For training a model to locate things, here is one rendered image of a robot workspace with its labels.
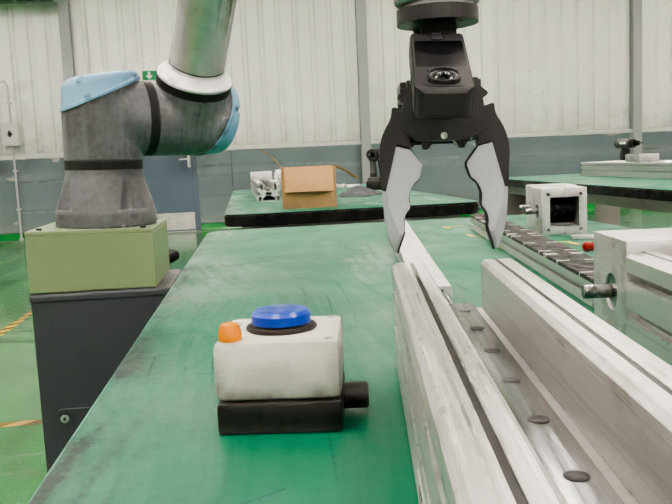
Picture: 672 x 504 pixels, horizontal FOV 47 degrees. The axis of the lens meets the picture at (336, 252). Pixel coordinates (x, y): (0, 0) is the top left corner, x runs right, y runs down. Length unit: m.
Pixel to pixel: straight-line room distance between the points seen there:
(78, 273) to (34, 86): 10.98
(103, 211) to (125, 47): 10.74
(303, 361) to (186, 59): 0.78
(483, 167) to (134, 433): 0.36
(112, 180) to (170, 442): 0.73
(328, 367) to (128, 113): 0.78
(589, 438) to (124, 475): 0.25
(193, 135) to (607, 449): 0.99
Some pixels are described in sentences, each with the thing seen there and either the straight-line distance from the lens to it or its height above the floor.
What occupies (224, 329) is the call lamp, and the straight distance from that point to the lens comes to 0.50.
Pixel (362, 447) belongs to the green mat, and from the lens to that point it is 0.48.
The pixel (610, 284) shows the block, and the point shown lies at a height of 0.83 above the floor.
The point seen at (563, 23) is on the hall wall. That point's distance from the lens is 12.72.
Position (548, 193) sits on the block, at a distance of 1.61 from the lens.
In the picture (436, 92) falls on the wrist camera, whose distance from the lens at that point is 0.59.
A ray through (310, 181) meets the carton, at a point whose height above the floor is 0.88.
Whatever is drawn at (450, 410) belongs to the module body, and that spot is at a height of 0.86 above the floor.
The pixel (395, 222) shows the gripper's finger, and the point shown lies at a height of 0.89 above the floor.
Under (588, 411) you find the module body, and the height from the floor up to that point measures 0.84.
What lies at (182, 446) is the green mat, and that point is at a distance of 0.50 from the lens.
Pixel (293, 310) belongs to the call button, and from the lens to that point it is 0.52.
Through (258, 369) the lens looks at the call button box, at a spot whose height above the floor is 0.82.
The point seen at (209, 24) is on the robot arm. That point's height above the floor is 1.15.
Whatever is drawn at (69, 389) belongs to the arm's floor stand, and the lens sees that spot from 1.21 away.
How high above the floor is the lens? 0.95
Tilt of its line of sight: 7 degrees down
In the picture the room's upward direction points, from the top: 3 degrees counter-clockwise
